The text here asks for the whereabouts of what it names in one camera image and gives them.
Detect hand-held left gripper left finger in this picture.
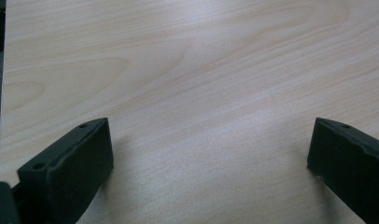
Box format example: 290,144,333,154
10,117,115,224

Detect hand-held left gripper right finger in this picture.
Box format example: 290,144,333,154
306,117,379,224

